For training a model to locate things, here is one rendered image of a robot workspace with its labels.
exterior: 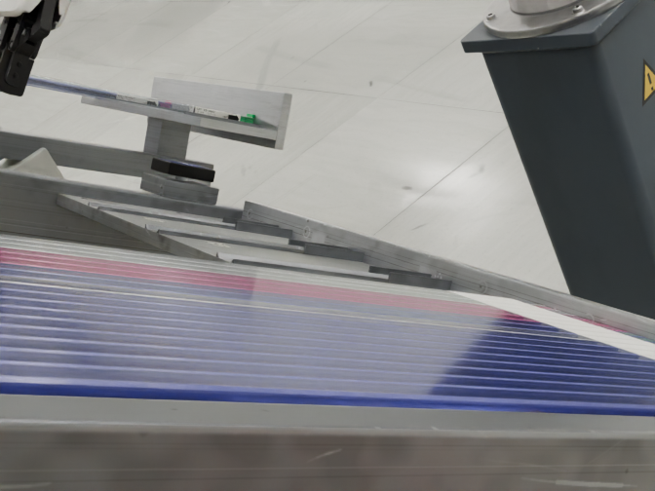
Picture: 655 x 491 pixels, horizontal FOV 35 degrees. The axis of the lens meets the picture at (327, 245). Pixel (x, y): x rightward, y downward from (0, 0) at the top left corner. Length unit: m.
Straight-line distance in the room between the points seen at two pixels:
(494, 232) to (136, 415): 2.03
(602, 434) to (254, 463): 0.13
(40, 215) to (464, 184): 1.65
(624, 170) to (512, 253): 0.91
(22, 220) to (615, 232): 0.73
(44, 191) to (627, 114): 0.66
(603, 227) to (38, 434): 1.16
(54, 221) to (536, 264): 1.32
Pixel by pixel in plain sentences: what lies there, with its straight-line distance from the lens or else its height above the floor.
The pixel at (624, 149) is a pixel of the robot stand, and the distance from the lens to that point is 1.26.
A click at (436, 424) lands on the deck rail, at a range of 0.30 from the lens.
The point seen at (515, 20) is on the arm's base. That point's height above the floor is 0.71.
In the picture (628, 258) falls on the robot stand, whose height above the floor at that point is 0.38.
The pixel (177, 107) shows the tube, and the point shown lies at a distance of 1.20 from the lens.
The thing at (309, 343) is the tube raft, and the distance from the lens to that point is 0.38.
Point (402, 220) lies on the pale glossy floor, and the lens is 2.44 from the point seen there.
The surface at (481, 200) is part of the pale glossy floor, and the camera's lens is 2.39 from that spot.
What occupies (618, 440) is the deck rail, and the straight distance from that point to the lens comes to 0.35.
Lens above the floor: 1.14
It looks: 27 degrees down
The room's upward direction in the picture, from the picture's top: 26 degrees counter-clockwise
